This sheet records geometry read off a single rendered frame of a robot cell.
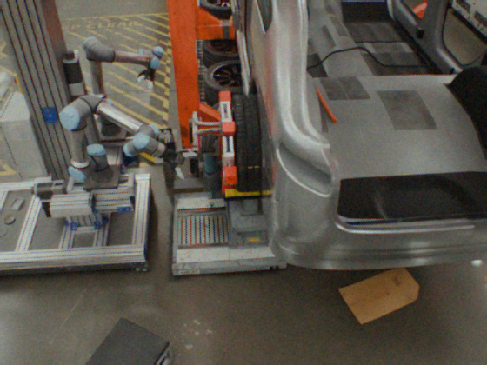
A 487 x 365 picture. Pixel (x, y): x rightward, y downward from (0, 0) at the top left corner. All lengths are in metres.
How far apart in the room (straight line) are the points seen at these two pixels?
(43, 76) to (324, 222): 1.77
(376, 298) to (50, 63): 2.60
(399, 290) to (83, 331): 2.21
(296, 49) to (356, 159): 0.95
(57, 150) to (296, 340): 1.98
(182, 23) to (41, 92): 0.98
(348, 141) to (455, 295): 1.41
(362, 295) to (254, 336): 0.83
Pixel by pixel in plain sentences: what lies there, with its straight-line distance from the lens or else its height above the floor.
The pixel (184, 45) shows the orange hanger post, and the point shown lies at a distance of 3.21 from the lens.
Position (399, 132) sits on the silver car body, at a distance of 3.18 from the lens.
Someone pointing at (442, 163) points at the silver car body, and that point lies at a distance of 3.17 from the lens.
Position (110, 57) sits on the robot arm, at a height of 1.39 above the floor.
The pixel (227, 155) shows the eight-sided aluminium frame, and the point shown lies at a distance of 2.88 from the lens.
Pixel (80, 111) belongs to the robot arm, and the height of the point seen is 1.43.
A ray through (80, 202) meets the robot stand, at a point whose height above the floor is 0.74.
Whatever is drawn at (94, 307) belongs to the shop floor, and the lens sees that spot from 3.45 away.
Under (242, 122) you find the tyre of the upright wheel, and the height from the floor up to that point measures 1.14.
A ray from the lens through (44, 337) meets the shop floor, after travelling 3.43.
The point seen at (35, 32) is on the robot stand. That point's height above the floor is 1.76.
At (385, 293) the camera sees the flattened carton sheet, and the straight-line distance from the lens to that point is 3.50.
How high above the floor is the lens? 2.79
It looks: 42 degrees down
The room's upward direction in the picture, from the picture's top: straight up
